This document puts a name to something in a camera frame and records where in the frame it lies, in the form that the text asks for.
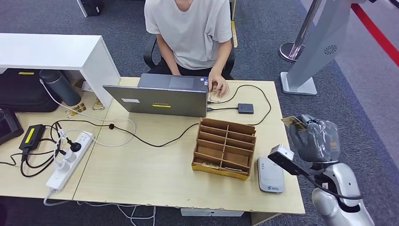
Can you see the black office chair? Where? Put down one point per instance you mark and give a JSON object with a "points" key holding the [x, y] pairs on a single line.
{"points": [[149, 53]]}

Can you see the dark grey bottle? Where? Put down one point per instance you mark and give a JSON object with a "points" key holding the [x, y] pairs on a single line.
{"points": [[61, 87]]}

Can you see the grey kiosk stand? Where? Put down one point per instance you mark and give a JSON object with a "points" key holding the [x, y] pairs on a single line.
{"points": [[324, 40]]}

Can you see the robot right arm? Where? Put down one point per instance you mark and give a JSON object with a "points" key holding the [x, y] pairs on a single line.
{"points": [[339, 184]]}

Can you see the white power strip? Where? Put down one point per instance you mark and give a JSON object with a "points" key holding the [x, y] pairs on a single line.
{"points": [[61, 177]]}

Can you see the person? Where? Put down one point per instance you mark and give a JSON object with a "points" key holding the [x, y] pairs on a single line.
{"points": [[190, 31]]}

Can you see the stack of key cards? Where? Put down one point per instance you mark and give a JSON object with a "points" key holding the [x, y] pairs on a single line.
{"points": [[215, 98]]}

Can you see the black bag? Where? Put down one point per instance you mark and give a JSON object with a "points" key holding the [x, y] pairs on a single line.
{"points": [[21, 90]]}

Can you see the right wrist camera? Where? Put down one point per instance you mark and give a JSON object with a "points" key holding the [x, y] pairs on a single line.
{"points": [[282, 156]]}

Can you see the white plug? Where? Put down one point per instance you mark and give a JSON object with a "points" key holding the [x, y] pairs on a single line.
{"points": [[62, 167], [70, 156]]}

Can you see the black plug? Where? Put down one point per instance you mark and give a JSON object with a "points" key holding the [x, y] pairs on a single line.
{"points": [[75, 146]]}

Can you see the person's left forearm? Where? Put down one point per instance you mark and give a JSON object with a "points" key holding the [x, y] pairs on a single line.
{"points": [[223, 57]]}

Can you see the person's right forearm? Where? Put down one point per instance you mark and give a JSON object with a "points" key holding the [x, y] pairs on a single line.
{"points": [[168, 56]]}

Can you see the black computer tower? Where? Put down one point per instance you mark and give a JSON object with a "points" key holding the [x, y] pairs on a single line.
{"points": [[91, 7]]}

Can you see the loose yellow key card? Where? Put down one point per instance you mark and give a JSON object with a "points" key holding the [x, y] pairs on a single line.
{"points": [[98, 105], [75, 109]]}

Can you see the chrome stanchion post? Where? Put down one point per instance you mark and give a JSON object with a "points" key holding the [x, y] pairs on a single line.
{"points": [[291, 51]]}

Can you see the black power adapter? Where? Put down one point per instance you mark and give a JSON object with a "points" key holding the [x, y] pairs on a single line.
{"points": [[31, 137]]}

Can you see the white desk shelf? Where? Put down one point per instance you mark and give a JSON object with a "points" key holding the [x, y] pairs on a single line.
{"points": [[46, 51]]}

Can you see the person's left hand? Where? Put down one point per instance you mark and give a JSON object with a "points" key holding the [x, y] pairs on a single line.
{"points": [[218, 82]]}

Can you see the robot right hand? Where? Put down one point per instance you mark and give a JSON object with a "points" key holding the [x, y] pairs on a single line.
{"points": [[318, 140]]}

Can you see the small black card reader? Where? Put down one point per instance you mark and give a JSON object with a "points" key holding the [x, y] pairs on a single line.
{"points": [[245, 108]]}

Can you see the grey laptop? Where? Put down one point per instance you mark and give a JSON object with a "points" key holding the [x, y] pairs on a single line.
{"points": [[162, 99]]}

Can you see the white card reader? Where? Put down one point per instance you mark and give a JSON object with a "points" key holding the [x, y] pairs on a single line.
{"points": [[270, 174]]}

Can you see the wooden card organizer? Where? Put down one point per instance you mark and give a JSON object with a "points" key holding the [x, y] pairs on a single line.
{"points": [[223, 146]]}

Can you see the person's ID card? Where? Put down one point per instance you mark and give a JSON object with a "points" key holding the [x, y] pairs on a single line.
{"points": [[291, 121]]}

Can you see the black flat device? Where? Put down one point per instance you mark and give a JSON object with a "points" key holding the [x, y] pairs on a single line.
{"points": [[8, 124]]}

